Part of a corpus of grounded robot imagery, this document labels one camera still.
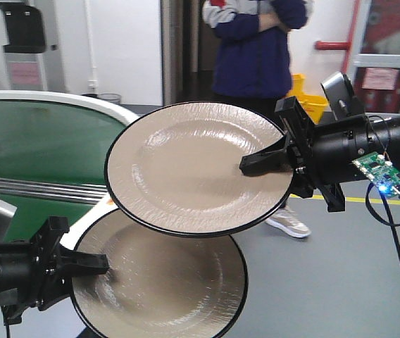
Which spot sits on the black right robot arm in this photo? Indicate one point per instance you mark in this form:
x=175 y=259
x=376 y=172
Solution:
x=321 y=156

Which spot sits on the black water dispenser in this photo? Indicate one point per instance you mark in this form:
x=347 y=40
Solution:
x=24 y=28

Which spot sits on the yellow mop bucket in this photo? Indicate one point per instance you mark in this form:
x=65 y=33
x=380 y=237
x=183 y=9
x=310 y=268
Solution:
x=313 y=105

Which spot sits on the steel conveyor rollers right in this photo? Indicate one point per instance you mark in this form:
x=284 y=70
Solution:
x=82 y=194

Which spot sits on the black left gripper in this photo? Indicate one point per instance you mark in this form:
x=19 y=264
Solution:
x=53 y=262

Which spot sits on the white outer conveyor rim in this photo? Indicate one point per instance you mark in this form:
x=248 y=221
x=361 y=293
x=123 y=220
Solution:
x=58 y=138

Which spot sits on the green circuit board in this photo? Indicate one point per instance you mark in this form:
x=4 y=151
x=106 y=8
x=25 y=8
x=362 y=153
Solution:
x=381 y=173

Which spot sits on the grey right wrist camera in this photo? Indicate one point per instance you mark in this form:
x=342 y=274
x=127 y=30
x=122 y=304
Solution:
x=341 y=97

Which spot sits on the person in blue jacket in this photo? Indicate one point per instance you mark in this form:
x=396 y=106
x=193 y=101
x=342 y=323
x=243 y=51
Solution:
x=252 y=66

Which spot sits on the wire mesh waste bin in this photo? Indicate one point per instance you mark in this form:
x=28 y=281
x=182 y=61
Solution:
x=111 y=98

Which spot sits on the beige plate black rim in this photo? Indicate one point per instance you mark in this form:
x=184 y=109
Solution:
x=159 y=285
x=176 y=170

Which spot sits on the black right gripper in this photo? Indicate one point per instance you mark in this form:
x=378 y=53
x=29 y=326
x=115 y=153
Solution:
x=296 y=147

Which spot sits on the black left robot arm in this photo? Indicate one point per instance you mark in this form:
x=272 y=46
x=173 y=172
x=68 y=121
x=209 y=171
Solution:
x=16 y=280

